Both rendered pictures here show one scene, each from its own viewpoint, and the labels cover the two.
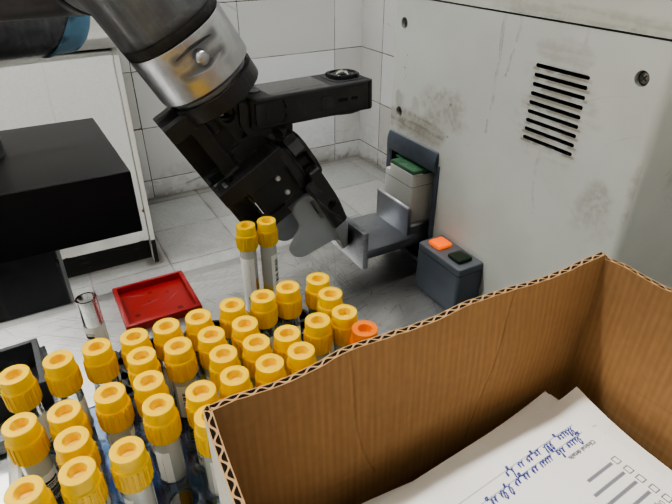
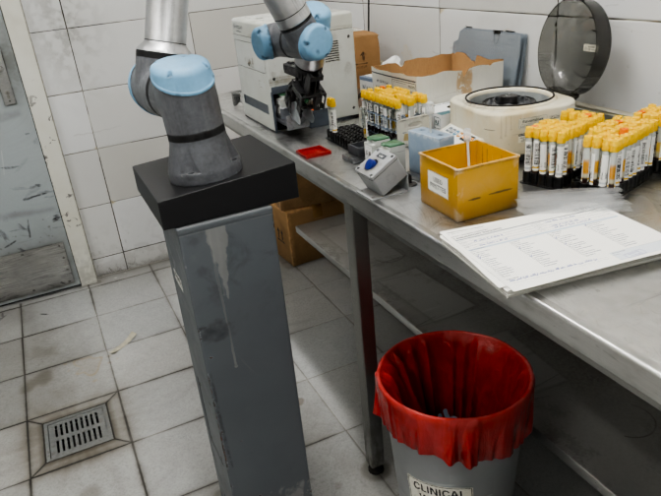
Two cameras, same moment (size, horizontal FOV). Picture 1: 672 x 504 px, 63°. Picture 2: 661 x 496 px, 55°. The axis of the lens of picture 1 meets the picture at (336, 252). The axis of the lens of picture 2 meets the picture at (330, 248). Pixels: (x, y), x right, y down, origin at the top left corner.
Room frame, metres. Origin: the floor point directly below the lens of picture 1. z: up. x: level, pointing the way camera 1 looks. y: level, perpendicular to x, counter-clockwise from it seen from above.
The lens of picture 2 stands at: (0.22, 1.72, 1.34)
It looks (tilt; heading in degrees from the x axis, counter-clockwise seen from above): 25 degrees down; 276
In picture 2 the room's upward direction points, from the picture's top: 6 degrees counter-clockwise
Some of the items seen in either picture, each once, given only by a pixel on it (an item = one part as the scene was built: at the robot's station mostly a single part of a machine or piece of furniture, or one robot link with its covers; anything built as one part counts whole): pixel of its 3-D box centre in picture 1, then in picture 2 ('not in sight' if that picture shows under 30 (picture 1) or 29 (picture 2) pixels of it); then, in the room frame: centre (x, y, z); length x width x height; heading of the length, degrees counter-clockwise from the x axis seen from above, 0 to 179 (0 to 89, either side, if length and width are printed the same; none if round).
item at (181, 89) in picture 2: not in sight; (185, 93); (0.62, 0.48, 1.11); 0.13 x 0.12 x 0.14; 128
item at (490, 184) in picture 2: not in sight; (467, 179); (0.08, 0.57, 0.93); 0.13 x 0.13 x 0.10; 27
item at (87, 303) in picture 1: (104, 356); (365, 127); (0.28, 0.16, 0.93); 0.01 x 0.01 x 0.10
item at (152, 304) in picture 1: (156, 299); (313, 152); (0.42, 0.17, 0.88); 0.07 x 0.07 x 0.01; 29
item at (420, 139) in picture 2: not in sight; (431, 155); (0.14, 0.41, 0.92); 0.10 x 0.07 x 0.10; 126
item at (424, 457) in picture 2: not in sight; (454, 441); (0.11, 0.49, 0.22); 0.38 x 0.37 x 0.44; 119
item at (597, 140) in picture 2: not in sight; (594, 164); (-0.15, 0.57, 0.94); 0.02 x 0.02 x 0.11
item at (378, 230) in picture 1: (427, 209); (284, 112); (0.52, -0.10, 0.92); 0.21 x 0.07 x 0.05; 119
